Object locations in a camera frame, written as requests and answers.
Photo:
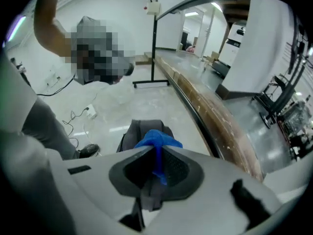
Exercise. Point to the person's grey trousers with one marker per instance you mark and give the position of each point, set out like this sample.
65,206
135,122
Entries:
49,128

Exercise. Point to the person's left forearm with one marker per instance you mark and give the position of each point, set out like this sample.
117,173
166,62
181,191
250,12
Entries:
42,26

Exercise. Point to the black metal frame stand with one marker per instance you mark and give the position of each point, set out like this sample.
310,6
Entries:
154,45

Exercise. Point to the black equipment stand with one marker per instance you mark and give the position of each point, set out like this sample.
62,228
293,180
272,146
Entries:
281,94

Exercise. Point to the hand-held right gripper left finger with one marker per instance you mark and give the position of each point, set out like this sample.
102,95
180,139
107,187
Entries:
97,180

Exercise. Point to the long wooden platform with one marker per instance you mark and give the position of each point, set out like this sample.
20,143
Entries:
210,106

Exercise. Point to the blue cloth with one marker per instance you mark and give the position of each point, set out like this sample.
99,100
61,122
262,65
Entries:
156,137

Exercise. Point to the white power strip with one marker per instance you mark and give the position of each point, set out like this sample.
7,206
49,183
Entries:
91,111

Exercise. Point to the person's black shoe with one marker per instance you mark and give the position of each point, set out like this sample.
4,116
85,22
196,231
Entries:
89,150

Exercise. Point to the white wall box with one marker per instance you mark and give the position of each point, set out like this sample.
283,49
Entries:
154,8

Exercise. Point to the white printer machine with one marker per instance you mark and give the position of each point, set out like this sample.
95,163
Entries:
234,45

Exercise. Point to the white pillar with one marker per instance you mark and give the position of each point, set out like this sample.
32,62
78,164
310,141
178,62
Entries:
259,45

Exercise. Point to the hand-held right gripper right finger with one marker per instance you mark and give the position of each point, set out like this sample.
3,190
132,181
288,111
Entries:
215,180

